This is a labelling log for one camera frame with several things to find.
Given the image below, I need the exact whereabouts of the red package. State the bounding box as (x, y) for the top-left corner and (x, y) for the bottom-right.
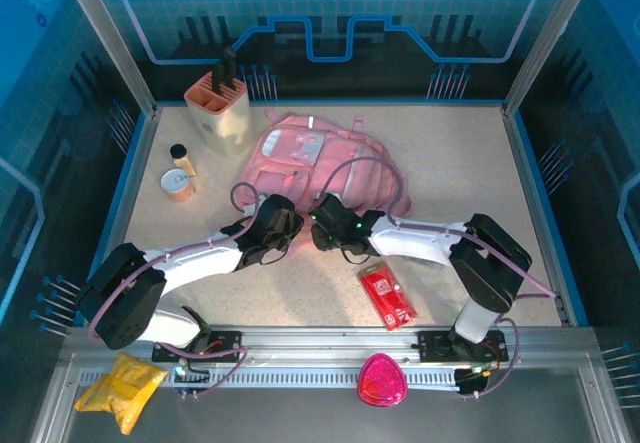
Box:
(356, 261), (419, 333)

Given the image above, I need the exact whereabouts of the small bottle with black cap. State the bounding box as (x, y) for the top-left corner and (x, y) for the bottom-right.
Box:
(169, 143), (197, 177)

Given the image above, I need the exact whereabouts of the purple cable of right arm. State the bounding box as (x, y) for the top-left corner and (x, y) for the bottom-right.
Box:
(319, 156), (561, 399)

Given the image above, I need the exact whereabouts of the pink student backpack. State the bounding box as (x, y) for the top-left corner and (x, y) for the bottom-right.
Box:
(243, 107), (414, 217)

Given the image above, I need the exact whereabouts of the aluminium frame post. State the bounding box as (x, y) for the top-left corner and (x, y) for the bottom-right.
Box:
(502, 0), (599, 117)
(54, 0), (160, 117)

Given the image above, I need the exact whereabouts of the long black knife handle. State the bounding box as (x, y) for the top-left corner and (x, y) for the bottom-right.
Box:
(220, 45), (239, 90)

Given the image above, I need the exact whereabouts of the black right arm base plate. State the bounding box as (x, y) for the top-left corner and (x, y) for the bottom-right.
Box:
(418, 330), (506, 364)

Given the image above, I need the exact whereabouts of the magenta coin purse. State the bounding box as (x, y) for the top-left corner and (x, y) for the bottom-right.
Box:
(357, 352), (409, 408)

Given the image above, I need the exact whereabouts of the beige knife block orange top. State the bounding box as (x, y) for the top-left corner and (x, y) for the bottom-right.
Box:
(183, 71), (253, 160)

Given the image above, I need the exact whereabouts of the yellow plastic pouch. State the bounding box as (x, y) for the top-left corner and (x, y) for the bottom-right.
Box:
(73, 351), (170, 437)

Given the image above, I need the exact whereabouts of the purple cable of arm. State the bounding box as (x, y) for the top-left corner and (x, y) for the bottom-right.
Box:
(87, 181), (261, 399)
(319, 156), (561, 399)

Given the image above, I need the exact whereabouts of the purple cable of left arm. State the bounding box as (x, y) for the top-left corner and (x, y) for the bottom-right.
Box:
(87, 181), (261, 399)

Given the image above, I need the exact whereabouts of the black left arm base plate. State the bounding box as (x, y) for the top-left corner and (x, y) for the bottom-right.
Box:
(152, 330), (243, 364)

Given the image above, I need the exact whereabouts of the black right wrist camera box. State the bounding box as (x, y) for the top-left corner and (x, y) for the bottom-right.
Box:
(319, 195), (352, 220)

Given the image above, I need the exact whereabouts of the white slotted cable duct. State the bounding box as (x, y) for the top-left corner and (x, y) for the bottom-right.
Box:
(79, 366), (461, 390)

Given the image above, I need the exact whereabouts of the orange can with white lid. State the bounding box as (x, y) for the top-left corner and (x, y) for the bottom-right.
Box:
(160, 168), (196, 205)

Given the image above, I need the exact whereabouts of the aluminium front beam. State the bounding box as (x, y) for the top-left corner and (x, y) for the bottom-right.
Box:
(64, 325), (596, 372)

